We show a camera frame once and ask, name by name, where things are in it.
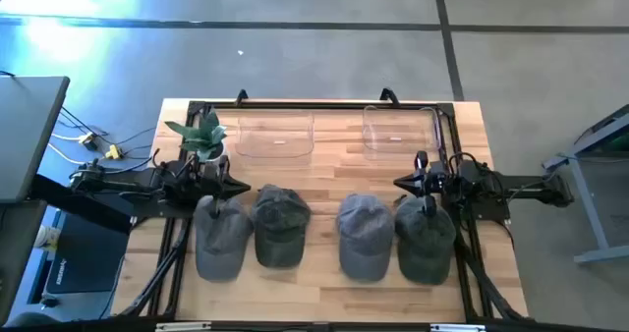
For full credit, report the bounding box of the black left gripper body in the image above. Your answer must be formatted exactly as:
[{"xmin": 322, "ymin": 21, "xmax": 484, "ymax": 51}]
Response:
[{"xmin": 205, "ymin": 153, "xmax": 232, "ymax": 220}]

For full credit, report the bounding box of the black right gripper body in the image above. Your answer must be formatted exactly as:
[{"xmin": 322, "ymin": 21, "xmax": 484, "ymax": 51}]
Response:
[{"xmin": 416, "ymin": 150, "xmax": 441, "ymax": 219}]

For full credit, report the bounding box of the grey baseball cap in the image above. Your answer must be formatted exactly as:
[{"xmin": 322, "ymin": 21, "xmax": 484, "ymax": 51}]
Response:
[
  {"xmin": 336, "ymin": 193, "xmax": 396, "ymax": 283},
  {"xmin": 193, "ymin": 194, "xmax": 255, "ymax": 283}
]

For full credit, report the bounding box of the dark green baseball cap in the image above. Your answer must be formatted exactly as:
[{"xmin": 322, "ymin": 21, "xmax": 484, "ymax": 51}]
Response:
[
  {"xmin": 394, "ymin": 194, "xmax": 457, "ymax": 287},
  {"xmin": 250, "ymin": 183, "xmax": 313, "ymax": 269}
]

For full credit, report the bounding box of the white plant pot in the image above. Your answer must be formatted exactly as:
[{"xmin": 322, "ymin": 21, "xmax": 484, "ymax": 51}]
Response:
[{"xmin": 203, "ymin": 142, "xmax": 230, "ymax": 165}]

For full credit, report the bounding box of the clear plastic bin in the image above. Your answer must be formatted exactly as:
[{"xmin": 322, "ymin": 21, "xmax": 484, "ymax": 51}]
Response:
[
  {"xmin": 234, "ymin": 108, "xmax": 315, "ymax": 159},
  {"xmin": 362, "ymin": 104, "xmax": 442, "ymax": 156}
]

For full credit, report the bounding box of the green leafy plant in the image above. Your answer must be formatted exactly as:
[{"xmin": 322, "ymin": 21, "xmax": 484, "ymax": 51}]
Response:
[{"xmin": 164, "ymin": 109, "xmax": 228, "ymax": 162}]

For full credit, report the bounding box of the black desk crossbar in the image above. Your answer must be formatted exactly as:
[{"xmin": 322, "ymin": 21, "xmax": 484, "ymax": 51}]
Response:
[{"xmin": 29, "ymin": 173, "xmax": 134, "ymax": 235}]

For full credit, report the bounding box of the black desk mat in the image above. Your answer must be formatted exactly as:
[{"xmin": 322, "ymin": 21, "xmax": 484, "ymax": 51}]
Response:
[{"xmin": 43, "ymin": 211, "xmax": 130, "ymax": 294}]

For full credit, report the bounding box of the white cup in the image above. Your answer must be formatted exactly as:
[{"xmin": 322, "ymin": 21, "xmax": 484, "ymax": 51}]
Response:
[{"xmin": 33, "ymin": 225, "xmax": 63, "ymax": 252}]

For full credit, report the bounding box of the dark grey desk top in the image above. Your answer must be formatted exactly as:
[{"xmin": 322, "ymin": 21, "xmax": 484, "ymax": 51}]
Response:
[{"xmin": 0, "ymin": 198, "xmax": 48, "ymax": 326}]

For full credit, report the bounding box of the black aluminium table frame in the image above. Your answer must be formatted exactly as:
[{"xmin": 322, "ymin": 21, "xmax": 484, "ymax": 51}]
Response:
[{"xmin": 117, "ymin": 98, "xmax": 530, "ymax": 323}]

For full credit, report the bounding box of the silver metal bracket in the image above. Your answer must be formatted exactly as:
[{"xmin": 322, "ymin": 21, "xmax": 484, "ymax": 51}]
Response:
[
  {"xmin": 155, "ymin": 321, "xmax": 212, "ymax": 332},
  {"xmin": 430, "ymin": 323, "xmax": 486, "ymax": 332}
]

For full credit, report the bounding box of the black cable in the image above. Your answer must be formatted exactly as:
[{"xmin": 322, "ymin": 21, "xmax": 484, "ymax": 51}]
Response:
[{"xmin": 58, "ymin": 104, "xmax": 158, "ymax": 149}]

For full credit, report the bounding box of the grey metal table frame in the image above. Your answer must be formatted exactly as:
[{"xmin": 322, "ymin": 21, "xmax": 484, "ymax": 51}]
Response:
[{"xmin": 542, "ymin": 103, "xmax": 629, "ymax": 265}]

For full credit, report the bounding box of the cream cable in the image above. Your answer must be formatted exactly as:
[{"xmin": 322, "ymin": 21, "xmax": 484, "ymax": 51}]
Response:
[{"xmin": 47, "ymin": 142, "xmax": 89, "ymax": 167}]

